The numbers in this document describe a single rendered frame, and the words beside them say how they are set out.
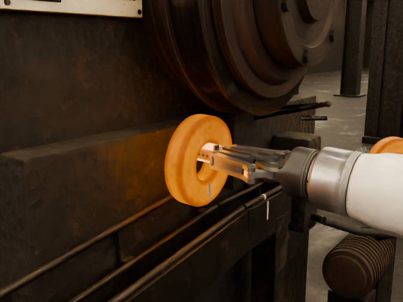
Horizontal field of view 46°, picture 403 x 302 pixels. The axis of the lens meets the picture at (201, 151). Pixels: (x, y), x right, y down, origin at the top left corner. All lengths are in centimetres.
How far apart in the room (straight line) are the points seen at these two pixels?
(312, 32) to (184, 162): 36
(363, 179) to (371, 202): 3
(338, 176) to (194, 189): 24
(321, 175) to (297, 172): 4
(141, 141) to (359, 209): 36
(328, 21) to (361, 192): 44
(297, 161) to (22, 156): 37
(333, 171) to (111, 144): 33
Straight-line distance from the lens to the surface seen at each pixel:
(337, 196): 64
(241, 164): 68
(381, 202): 61
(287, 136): 115
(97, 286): 74
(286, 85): 96
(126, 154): 77
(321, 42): 93
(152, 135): 81
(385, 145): 128
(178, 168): 72
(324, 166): 64
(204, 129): 75
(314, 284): 217
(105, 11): 77
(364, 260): 121
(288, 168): 67
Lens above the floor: 102
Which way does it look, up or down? 13 degrees down
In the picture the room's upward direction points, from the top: straight up
